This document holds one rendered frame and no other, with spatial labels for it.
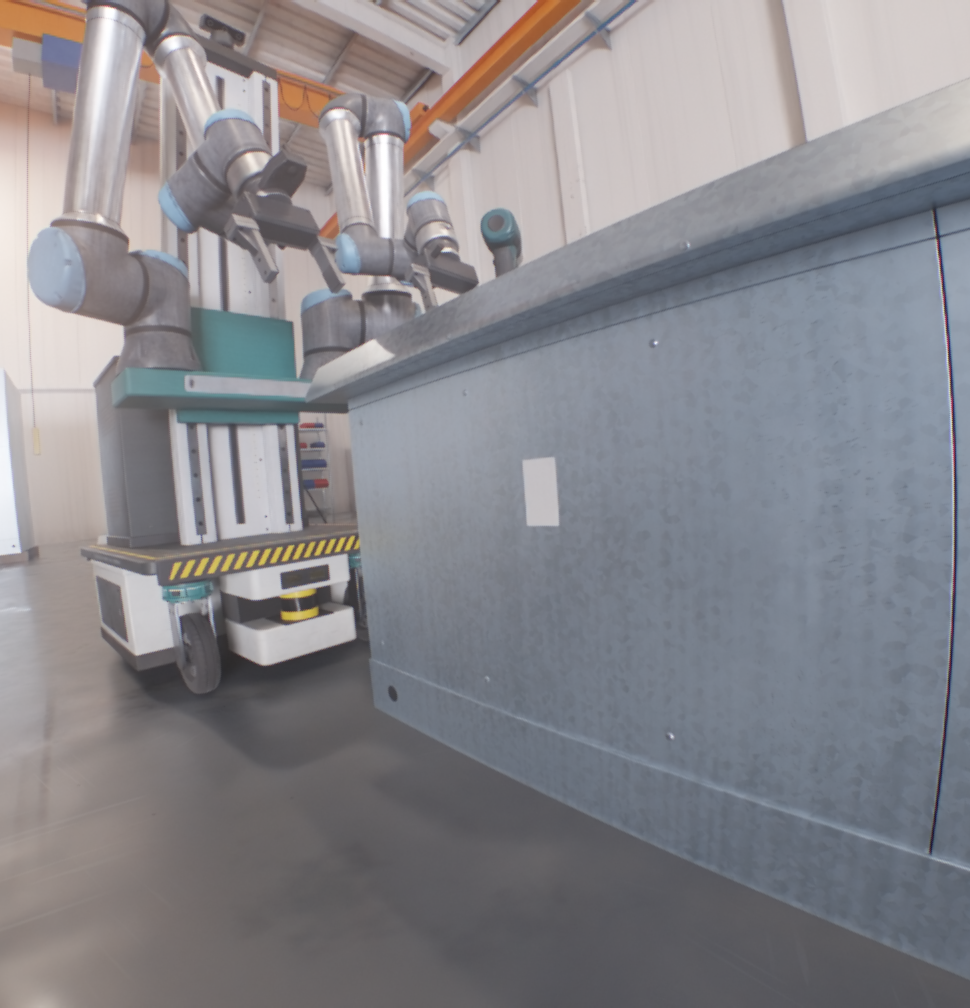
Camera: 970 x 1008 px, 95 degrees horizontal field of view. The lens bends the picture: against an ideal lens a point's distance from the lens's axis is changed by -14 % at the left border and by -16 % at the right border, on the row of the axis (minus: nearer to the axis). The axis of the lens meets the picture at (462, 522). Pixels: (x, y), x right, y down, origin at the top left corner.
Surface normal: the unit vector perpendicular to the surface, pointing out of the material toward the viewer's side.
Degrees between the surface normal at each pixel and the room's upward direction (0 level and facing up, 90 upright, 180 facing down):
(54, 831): 0
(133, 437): 90
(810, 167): 67
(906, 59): 90
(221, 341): 90
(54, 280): 95
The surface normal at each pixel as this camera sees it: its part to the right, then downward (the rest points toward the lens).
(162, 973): -0.07, -0.99
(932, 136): -0.73, -0.29
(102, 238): 0.80, 0.15
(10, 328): 0.61, 0.01
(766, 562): -0.76, 0.11
